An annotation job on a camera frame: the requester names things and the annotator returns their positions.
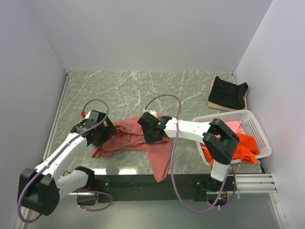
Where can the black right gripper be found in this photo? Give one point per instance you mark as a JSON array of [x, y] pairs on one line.
[[148, 139]]

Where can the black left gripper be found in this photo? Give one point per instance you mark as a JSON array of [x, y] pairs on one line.
[[109, 130]]

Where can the dusty red polo shirt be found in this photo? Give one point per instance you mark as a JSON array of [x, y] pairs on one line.
[[130, 137]]

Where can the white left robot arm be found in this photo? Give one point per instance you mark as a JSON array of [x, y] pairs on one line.
[[41, 188]]

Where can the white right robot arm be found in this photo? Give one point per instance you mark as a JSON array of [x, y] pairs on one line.
[[218, 138]]

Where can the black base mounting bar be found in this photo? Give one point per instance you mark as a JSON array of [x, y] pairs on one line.
[[194, 187]]

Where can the beige folded t shirt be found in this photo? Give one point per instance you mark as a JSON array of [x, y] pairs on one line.
[[214, 105]]

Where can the pink t shirt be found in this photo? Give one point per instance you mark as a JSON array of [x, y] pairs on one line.
[[235, 126]]

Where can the black folded t shirt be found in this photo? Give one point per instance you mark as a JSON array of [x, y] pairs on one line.
[[228, 95]]

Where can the orange t shirt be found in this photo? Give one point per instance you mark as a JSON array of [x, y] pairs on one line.
[[247, 149]]

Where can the white plastic laundry basket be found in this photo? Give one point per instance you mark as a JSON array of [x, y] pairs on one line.
[[249, 124]]

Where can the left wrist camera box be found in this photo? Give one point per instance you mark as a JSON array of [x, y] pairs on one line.
[[91, 115]]

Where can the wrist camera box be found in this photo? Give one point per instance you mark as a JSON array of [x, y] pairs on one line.
[[91, 115], [152, 112]]

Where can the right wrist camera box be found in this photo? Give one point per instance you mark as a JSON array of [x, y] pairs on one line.
[[152, 112]]

